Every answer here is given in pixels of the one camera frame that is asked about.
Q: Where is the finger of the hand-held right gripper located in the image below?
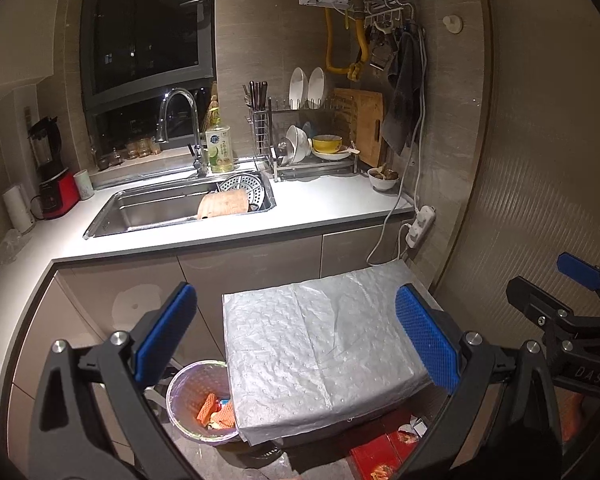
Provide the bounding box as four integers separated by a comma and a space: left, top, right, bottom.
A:
506, 276, 581, 333
556, 252, 600, 311

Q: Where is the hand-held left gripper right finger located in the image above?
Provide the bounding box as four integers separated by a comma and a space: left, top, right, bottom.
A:
395, 284, 565, 480

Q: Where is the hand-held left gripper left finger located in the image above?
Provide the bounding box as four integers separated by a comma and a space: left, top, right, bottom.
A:
27, 282, 201, 480

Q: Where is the trash bin with plastic bag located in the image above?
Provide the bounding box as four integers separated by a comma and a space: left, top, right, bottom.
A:
166, 360, 241, 445

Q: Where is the orange foam fruit net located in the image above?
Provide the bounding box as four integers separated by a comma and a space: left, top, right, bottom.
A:
197, 392, 220, 423

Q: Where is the person's right hand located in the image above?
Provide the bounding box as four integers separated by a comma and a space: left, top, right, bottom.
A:
560, 391, 600, 443

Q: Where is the small white box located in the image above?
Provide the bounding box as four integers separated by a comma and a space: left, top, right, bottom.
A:
399, 416, 428, 441

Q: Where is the white power strip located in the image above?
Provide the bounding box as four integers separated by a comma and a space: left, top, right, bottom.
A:
405, 205, 437, 248

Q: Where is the grey padded mat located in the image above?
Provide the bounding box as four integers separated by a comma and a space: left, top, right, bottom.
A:
222, 266, 443, 447

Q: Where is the red cardboard box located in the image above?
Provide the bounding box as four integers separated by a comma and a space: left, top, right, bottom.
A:
350, 412, 431, 480

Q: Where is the stainless steel sink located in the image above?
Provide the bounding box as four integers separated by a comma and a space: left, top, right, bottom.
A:
83, 170, 277, 240

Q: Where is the round wooden cutting board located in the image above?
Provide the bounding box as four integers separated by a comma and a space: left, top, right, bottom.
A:
197, 189, 250, 221

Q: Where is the white bowl of chestnuts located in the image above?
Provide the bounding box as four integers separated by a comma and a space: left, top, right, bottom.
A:
367, 166, 400, 192

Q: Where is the white cup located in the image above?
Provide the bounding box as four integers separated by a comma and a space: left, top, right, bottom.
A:
73, 169, 95, 201

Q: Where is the metal steamer rack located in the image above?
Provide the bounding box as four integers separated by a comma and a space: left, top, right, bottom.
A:
216, 172, 265, 211

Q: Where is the clear plastic bag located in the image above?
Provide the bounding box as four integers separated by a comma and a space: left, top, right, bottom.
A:
0, 230, 33, 263

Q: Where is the red base blender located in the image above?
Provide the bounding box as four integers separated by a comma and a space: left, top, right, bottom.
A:
27, 116, 81, 221

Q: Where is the green dish soap bottle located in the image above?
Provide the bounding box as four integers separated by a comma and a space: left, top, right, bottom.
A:
205, 119, 235, 173

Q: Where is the white paper towel roll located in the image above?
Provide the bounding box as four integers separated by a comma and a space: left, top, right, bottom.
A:
2, 185, 35, 233

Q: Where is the metal dish rack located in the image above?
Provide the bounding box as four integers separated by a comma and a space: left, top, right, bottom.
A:
267, 95, 363, 182

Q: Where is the rectangular wooden cutting board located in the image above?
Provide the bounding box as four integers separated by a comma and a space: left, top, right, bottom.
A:
332, 88, 385, 168

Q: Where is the metal utensil holder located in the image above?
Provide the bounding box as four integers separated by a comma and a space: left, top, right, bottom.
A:
250, 106, 272, 157

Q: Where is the tall glass bottle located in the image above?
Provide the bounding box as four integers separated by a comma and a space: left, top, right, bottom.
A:
207, 81, 221, 126

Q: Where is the dark hanging cloth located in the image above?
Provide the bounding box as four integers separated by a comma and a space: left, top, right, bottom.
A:
382, 30, 425, 156

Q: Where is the chrome kitchen faucet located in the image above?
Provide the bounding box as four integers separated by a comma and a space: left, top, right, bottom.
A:
156, 88, 208, 177

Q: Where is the bundle of kitchen knives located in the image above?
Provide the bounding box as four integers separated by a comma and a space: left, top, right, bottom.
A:
247, 80, 270, 110

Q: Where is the white plate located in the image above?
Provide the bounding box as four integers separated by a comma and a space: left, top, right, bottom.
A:
307, 66, 328, 107
288, 66, 309, 108

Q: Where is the hanging metal utensil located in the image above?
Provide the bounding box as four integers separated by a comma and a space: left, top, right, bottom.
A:
370, 30, 396, 68

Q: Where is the dark window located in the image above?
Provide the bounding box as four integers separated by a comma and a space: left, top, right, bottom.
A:
80, 0, 216, 143

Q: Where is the metal hook rack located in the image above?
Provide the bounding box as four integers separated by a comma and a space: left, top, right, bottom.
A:
370, 2, 416, 31

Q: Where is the white plug cable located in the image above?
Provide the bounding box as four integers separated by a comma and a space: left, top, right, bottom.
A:
395, 222, 413, 261

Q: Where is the white power strip cable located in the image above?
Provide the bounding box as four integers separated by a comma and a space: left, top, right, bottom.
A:
366, 27, 428, 267

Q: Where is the yellow gas hose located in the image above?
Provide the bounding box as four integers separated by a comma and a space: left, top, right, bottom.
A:
325, 7, 371, 81

